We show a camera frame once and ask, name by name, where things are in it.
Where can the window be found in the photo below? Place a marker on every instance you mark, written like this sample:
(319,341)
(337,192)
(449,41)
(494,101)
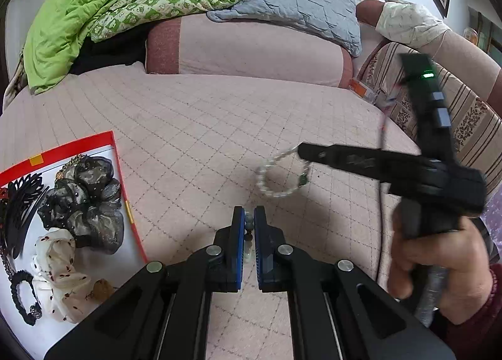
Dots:
(484,34)

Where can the pink quilted bed sheet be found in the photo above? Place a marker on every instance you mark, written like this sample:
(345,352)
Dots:
(196,128)

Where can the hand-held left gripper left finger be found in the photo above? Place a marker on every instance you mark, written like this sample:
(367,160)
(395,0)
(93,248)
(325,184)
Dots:
(238,262)

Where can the green patterned quilt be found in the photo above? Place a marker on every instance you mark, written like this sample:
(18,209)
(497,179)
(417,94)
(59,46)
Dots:
(78,3)

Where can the striped floral sofa cushion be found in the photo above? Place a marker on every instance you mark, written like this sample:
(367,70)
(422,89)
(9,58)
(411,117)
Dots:
(470,128)

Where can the purple patterned cloth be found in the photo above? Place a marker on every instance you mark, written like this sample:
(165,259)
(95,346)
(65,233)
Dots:
(495,226)

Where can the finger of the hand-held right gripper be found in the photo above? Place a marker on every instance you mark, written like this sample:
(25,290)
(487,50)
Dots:
(353,160)

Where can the gold ornate hair clip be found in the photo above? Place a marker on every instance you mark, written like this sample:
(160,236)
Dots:
(68,168)

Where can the pink bolster cushion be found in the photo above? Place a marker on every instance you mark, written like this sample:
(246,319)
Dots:
(255,54)

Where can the red shallow tray box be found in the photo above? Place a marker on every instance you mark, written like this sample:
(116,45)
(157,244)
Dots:
(78,150)

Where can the white polka dot scrunchie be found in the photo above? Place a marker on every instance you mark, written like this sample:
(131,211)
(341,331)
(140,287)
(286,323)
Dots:
(55,266)

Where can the black hair claw clip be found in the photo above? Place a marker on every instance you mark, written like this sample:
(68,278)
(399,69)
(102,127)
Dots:
(23,203)

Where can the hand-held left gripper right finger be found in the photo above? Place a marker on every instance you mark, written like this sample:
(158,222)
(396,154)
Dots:
(261,266)

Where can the person's right hand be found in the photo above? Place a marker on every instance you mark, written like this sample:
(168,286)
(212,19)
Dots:
(466,266)

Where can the pink sofa armrest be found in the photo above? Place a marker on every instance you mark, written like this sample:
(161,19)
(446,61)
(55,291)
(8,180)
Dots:
(466,58)

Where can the amber hair clip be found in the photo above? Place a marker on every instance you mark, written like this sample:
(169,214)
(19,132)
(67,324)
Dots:
(100,290)

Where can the dark cloth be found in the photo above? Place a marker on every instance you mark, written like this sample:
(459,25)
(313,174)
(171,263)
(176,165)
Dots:
(110,54)

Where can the white patterned cloth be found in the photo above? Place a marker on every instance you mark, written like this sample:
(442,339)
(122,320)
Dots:
(408,23)

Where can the person's right forearm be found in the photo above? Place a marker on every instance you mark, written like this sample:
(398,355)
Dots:
(478,336)

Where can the black grey organza scrunchie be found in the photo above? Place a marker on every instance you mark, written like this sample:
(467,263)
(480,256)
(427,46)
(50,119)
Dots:
(94,222)

